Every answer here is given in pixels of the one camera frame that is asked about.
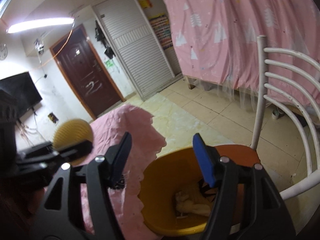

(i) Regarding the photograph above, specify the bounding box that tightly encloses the black wall television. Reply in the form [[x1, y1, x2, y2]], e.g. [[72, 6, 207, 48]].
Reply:
[[1, 72, 42, 118]]

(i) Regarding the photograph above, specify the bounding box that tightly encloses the white metal chair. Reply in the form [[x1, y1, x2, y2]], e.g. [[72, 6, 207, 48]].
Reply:
[[251, 35, 319, 200]]

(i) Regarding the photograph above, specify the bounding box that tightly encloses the dark brown wooden door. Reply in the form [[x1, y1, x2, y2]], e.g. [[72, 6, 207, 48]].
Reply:
[[50, 25, 125, 120]]

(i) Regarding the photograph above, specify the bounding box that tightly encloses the black bag hanging on wall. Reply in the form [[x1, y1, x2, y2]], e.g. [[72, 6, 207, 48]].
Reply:
[[104, 46, 115, 59]]

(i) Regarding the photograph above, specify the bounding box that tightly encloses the pink bed sheet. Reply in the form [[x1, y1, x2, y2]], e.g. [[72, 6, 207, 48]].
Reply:
[[42, 103, 168, 240]]

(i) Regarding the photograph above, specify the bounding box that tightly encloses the white wall clock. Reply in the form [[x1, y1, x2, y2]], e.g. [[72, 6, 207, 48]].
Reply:
[[0, 43, 8, 61]]

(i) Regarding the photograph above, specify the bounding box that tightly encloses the pink tree-print curtain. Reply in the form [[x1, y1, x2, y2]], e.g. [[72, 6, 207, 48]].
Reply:
[[163, 0, 319, 111]]

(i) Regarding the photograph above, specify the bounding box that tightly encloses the yellow plastic trash bin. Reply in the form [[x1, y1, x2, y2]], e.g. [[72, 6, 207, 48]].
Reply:
[[138, 147, 217, 237]]

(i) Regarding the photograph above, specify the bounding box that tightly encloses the colourful wall chart poster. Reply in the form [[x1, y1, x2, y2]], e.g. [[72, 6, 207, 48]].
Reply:
[[149, 14, 173, 50]]

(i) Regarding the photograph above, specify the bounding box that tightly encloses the trash inside bin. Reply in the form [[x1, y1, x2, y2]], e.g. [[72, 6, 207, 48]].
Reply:
[[175, 179, 217, 218]]

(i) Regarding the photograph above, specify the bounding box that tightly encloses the white security camera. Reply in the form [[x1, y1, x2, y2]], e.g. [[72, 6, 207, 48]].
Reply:
[[34, 39, 44, 56]]

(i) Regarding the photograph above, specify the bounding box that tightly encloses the white louvered wardrobe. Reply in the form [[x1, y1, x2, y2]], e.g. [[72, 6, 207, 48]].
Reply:
[[94, 0, 177, 101]]

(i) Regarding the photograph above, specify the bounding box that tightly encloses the orange chair seat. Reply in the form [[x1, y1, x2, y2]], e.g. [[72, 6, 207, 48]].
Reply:
[[215, 144, 261, 167]]

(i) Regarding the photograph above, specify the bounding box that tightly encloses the fluorescent ceiling light tube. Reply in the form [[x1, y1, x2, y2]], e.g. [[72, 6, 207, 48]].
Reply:
[[7, 17, 74, 34]]

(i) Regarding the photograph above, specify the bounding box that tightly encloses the yellow ribbed round object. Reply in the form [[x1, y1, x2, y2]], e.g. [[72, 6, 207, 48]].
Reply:
[[52, 119, 94, 166]]

